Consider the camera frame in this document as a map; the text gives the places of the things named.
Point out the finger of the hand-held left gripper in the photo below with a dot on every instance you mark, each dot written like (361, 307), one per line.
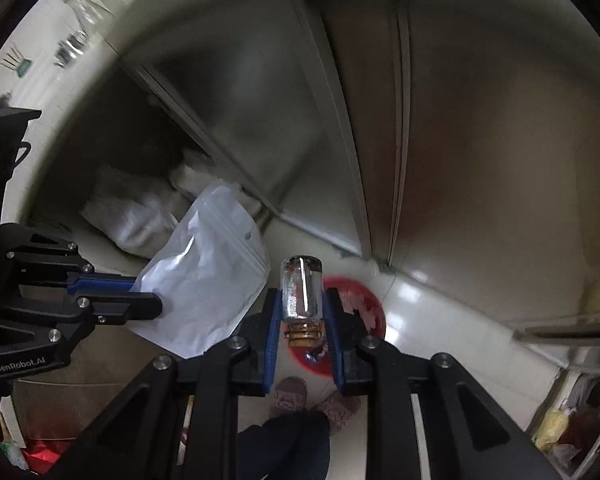
(130, 307)
(105, 285)

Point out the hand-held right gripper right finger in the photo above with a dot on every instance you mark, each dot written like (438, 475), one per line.
(336, 350)

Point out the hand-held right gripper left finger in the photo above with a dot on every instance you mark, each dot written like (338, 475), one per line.
(272, 345)

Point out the red plastic basin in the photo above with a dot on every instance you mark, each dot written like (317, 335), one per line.
(375, 330)

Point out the small glass bottle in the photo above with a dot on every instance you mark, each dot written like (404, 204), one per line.
(302, 290)

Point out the white zip pouch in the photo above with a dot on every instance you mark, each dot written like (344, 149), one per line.
(200, 280)

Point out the white trash bag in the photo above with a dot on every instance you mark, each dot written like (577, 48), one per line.
(130, 220)

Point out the pink slipper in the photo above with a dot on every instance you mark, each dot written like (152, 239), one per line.
(337, 412)
(287, 397)

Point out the person's trouser leg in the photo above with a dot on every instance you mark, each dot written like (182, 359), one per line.
(285, 450)

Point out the red plastic bag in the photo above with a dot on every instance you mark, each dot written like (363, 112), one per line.
(47, 457)

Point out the clear plastic bottle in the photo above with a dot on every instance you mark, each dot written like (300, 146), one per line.
(87, 10)

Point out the yellow plastic bag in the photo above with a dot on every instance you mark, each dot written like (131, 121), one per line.
(552, 427)

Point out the kitchen wall sticker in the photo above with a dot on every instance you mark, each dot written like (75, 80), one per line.
(17, 62)

